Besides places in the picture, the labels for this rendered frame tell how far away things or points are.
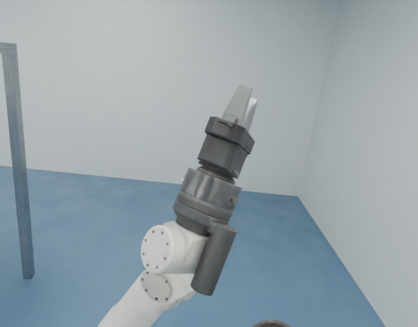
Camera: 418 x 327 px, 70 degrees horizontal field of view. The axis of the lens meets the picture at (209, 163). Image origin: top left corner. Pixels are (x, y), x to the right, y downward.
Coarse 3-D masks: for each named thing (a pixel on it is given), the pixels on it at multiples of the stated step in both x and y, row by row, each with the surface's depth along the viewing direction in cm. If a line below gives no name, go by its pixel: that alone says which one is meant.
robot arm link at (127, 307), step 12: (120, 300) 48; (132, 300) 46; (108, 312) 49; (120, 312) 46; (132, 312) 45; (144, 312) 45; (108, 324) 47; (120, 324) 46; (132, 324) 46; (144, 324) 46
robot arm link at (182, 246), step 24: (192, 216) 42; (216, 216) 42; (144, 240) 43; (168, 240) 40; (192, 240) 41; (216, 240) 41; (144, 264) 42; (168, 264) 39; (192, 264) 42; (216, 264) 41; (192, 288) 41
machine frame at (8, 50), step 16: (0, 48) 163; (16, 48) 179; (16, 64) 180; (16, 80) 182; (16, 96) 183; (16, 112) 185; (16, 128) 188; (16, 144) 191; (16, 160) 194; (16, 176) 198; (16, 192) 201; (16, 208) 205; (32, 256) 222; (32, 272) 224
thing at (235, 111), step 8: (240, 88) 43; (248, 88) 43; (232, 96) 44; (240, 96) 43; (248, 96) 43; (232, 104) 43; (240, 104) 43; (248, 104) 43; (224, 112) 44; (232, 112) 43; (240, 112) 43; (232, 120) 42; (240, 120) 43
